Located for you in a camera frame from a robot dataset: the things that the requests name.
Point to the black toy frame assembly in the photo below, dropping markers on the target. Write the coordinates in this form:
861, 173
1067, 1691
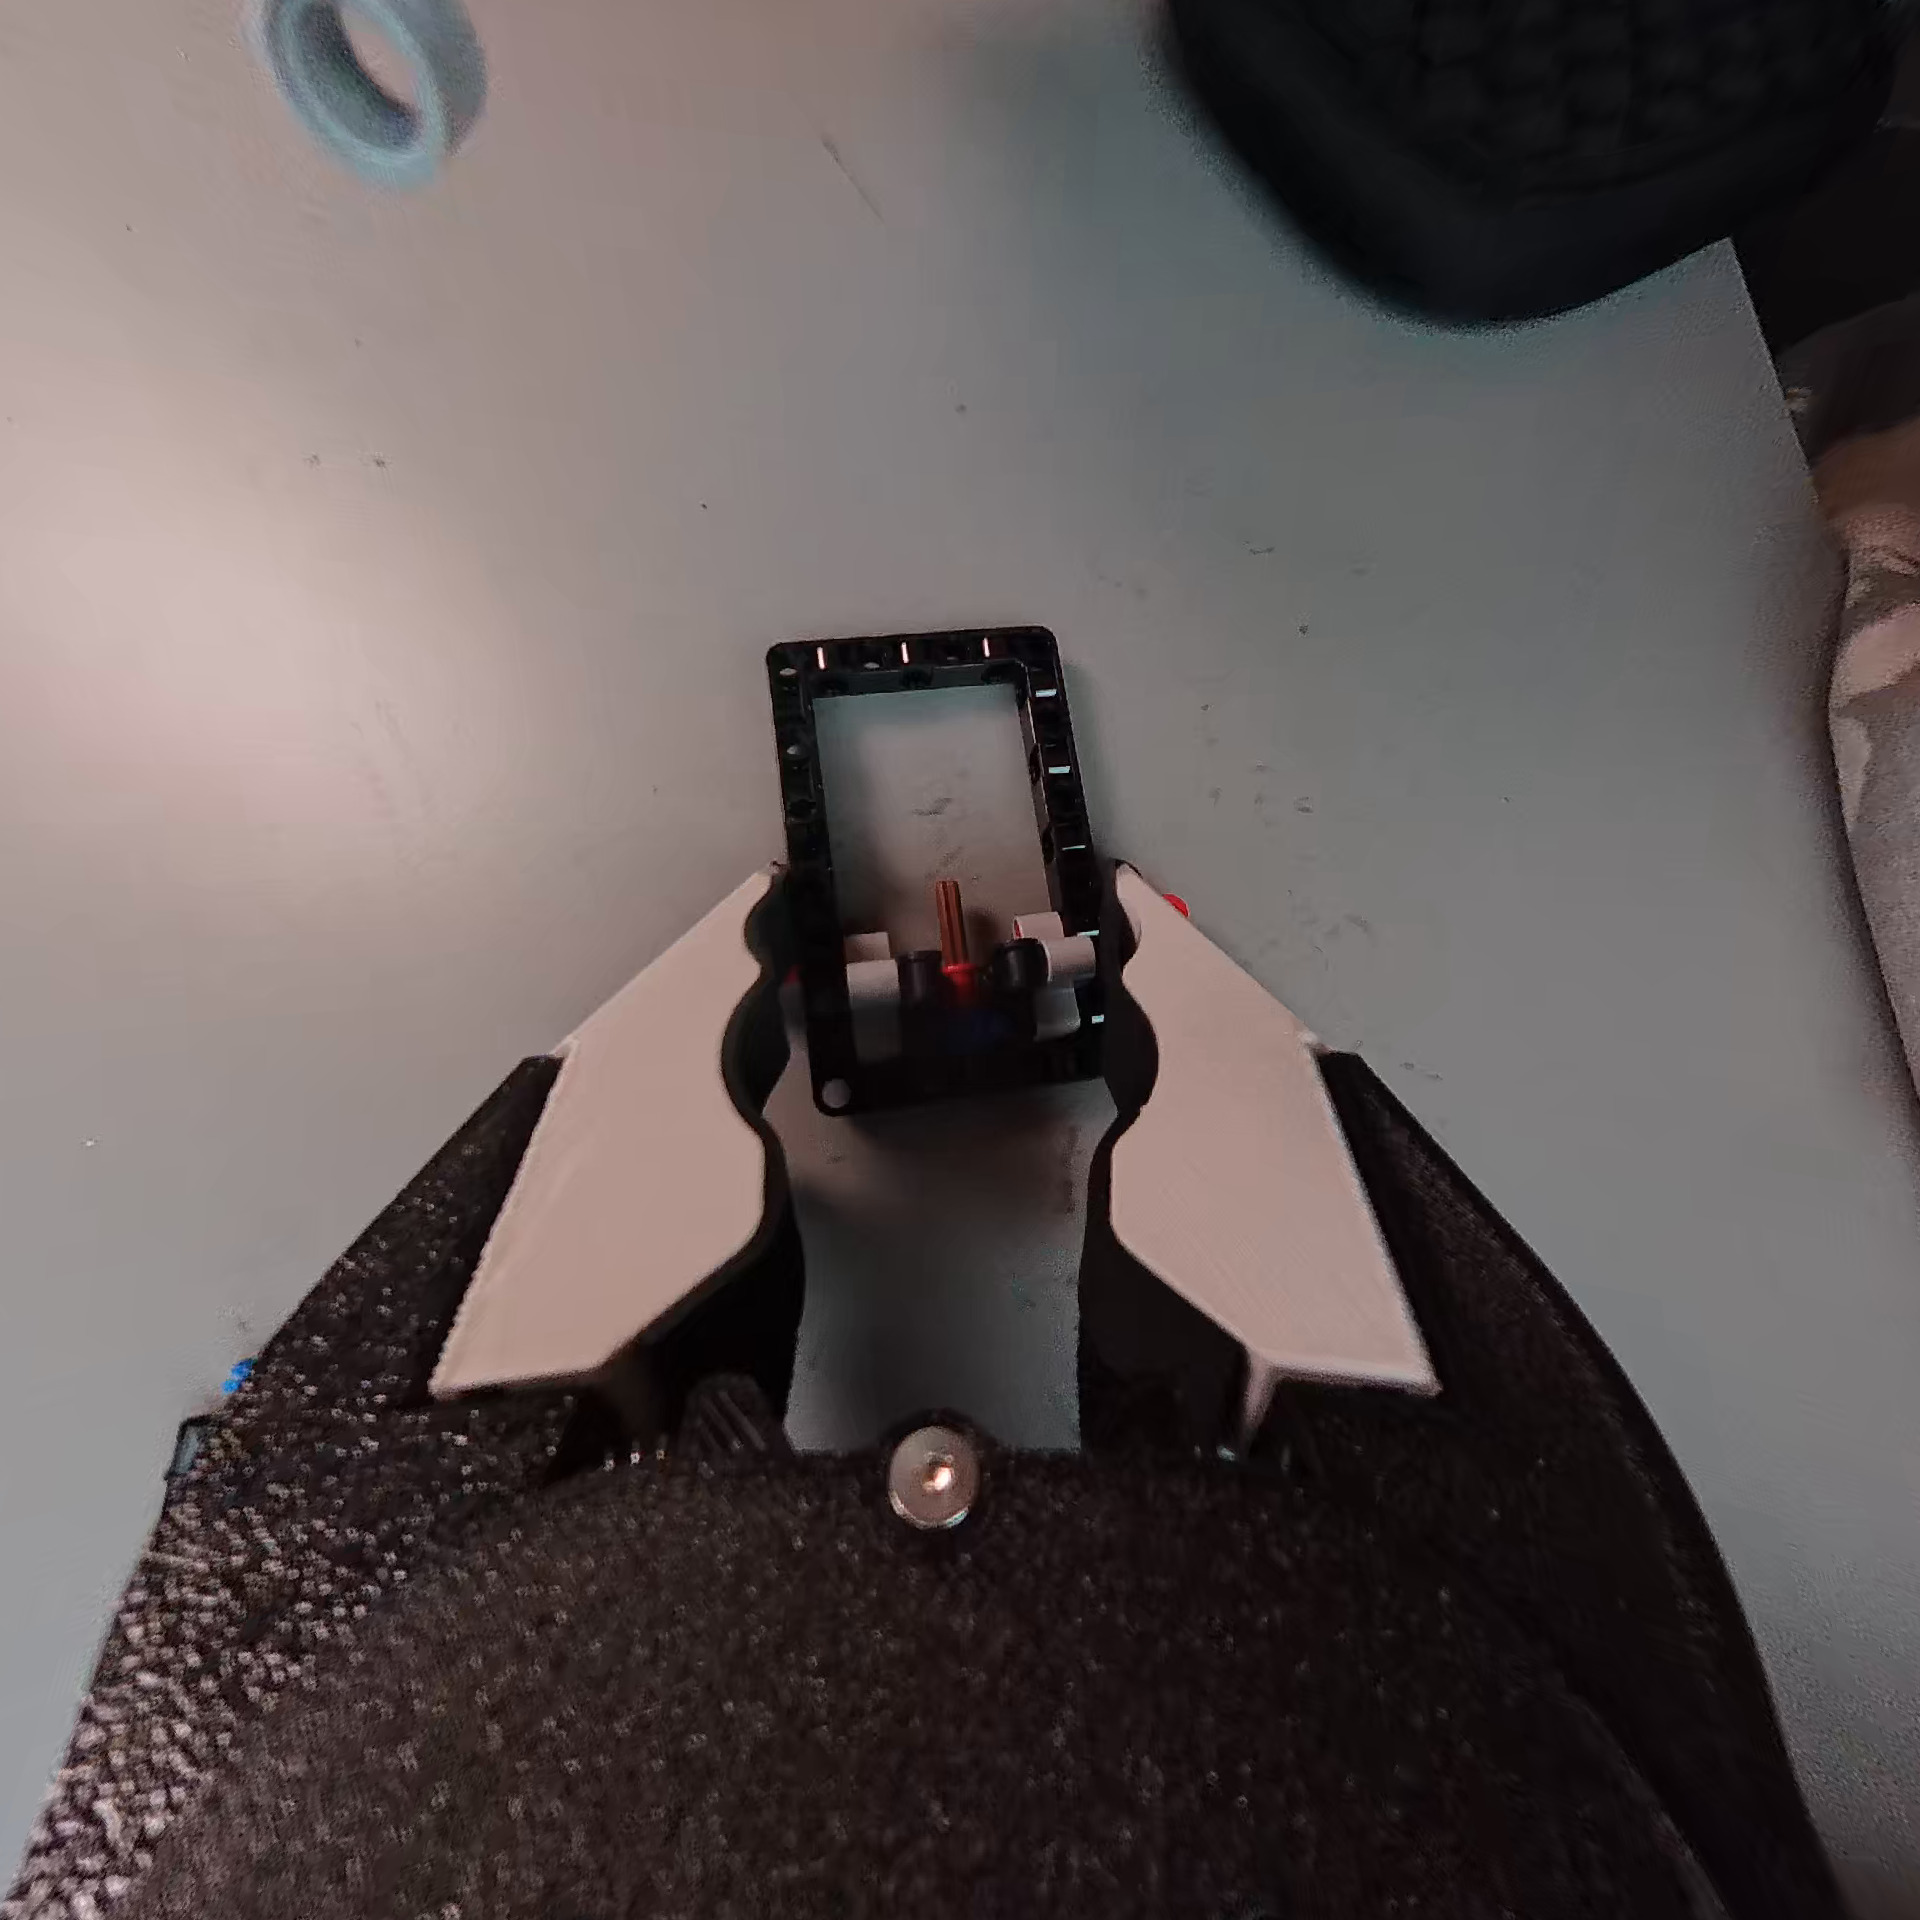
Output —
787, 750

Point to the person's grey sweatshirt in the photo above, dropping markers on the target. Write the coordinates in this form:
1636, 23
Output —
1876, 750

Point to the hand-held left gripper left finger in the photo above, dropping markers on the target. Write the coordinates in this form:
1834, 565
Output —
614, 1187

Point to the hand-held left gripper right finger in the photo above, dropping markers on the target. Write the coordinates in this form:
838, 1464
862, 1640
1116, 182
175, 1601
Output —
1261, 1200

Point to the grey desk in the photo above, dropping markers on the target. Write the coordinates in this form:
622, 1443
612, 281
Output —
453, 597

